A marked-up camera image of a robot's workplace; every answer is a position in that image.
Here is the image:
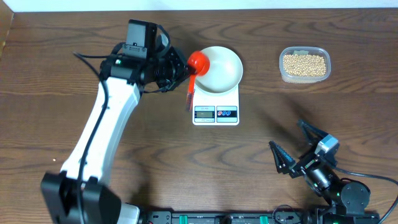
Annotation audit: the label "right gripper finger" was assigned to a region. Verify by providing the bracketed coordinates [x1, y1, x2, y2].
[297, 119, 328, 147]
[269, 141, 296, 174]

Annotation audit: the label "red plastic measuring scoop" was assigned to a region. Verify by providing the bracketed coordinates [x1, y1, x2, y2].
[186, 51, 210, 111]

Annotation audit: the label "white digital kitchen scale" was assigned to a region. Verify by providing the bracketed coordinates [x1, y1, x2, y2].
[192, 85, 240, 126]

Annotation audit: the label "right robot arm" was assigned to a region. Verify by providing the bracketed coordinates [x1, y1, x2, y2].
[269, 120, 370, 223]

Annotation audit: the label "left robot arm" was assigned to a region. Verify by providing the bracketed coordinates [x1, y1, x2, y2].
[40, 42, 188, 223]

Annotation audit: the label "white ceramic bowl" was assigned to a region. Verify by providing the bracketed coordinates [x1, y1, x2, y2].
[195, 46, 243, 93]

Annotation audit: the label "soybeans in container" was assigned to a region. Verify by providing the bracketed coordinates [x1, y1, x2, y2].
[283, 55, 326, 77]

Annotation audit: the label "clear plastic container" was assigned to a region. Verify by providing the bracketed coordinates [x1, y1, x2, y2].
[279, 47, 331, 84]

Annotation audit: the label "cardboard box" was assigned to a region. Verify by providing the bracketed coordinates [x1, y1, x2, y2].
[0, 0, 14, 56]

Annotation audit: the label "right black cable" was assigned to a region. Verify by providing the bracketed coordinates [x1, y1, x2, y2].
[334, 166, 398, 224]

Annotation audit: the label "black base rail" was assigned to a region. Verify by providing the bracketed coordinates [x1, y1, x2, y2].
[137, 210, 379, 224]

